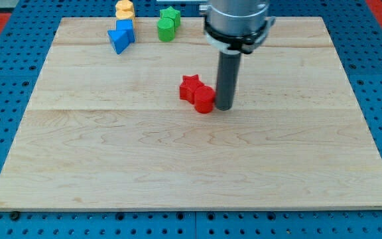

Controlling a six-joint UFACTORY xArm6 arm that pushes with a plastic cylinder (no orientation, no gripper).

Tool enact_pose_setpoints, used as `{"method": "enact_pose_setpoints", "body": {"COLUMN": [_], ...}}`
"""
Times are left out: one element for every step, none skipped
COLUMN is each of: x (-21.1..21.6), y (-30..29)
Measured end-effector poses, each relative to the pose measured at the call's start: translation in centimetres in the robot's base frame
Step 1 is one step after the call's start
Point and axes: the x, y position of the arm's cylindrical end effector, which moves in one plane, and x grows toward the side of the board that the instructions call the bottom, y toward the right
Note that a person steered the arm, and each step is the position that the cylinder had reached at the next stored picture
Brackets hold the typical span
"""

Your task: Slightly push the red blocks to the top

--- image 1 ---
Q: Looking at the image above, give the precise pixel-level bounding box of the red cylinder block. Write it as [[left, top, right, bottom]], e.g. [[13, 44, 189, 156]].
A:
[[194, 86, 216, 114]]

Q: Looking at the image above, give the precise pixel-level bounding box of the green star block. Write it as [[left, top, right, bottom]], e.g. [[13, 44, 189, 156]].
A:
[[159, 6, 181, 29]]

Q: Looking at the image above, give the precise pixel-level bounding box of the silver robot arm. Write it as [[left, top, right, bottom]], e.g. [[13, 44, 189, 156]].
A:
[[199, 0, 275, 111]]

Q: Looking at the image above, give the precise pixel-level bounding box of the red star block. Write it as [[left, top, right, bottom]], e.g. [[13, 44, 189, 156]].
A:
[[179, 74, 204, 104]]

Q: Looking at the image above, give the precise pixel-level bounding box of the yellow rear block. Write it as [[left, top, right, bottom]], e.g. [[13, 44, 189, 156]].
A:
[[115, 0, 135, 12]]

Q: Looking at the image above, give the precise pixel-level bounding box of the wooden board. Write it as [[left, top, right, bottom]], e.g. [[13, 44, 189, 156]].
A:
[[0, 17, 382, 212]]

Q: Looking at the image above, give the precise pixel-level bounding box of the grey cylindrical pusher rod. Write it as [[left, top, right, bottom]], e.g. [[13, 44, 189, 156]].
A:
[[215, 52, 241, 111]]

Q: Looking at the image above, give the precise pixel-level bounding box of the blue triangle block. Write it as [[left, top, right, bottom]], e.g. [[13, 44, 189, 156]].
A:
[[107, 30, 130, 54]]

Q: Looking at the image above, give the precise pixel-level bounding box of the yellow front block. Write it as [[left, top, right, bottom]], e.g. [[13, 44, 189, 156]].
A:
[[115, 10, 135, 21]]

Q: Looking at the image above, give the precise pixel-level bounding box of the yellow block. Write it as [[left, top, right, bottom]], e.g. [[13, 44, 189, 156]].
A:
[[115, 10, 135, 21], [115, 0, 135, 12]]

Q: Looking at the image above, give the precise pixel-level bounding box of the green cylinder block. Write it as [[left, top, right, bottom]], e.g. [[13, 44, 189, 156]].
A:
[[157, 18, 175, 42]]

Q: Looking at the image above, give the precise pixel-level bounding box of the blue cube block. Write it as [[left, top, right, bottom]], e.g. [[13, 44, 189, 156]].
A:
[[115, 19, 135, 42]]

